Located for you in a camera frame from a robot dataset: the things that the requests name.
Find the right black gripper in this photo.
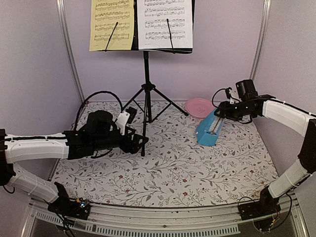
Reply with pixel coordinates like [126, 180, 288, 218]
[214, 100, 253, 121]

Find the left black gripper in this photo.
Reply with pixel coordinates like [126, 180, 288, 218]
[92, 126, 149, 154]

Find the blue metronome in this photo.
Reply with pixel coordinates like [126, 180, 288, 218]
[196, 109, 224, 147]

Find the black music stand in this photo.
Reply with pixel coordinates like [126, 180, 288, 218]
[96, 0, 196, 157]

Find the white sheet music page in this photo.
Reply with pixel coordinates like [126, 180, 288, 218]
[136, 0, 194, 50]

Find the yellow sheet music page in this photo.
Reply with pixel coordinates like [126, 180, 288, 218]
[89, 0, 134, 52]

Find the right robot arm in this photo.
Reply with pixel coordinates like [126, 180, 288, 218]
[215, 79, 316, 215]

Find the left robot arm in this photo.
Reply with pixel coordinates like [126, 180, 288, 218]
[0, 110, 149, 214]

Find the pink plate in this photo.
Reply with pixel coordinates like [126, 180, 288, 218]
[184, 98, 215, 119]

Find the floral table mat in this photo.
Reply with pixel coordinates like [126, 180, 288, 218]
[52, 101, 278, 207]

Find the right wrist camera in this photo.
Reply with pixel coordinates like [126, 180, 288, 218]
[225, 87, 235, 104]

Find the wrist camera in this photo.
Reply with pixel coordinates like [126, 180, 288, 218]
[115, 107, 137, 135]
[225, 87, 235, 104]

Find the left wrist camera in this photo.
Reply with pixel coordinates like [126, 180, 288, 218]
[115, 107, 137, 135]

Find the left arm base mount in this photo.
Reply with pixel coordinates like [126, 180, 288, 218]
[48, 182, 91, 220]

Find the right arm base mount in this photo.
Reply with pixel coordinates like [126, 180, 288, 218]
[237, 197, 281, 220]

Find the front aluminium rail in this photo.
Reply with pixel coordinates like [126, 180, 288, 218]
[21, 193, 310, 237]

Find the left aluminium frame post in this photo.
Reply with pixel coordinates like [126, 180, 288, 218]
[56, 0, 85, 102]

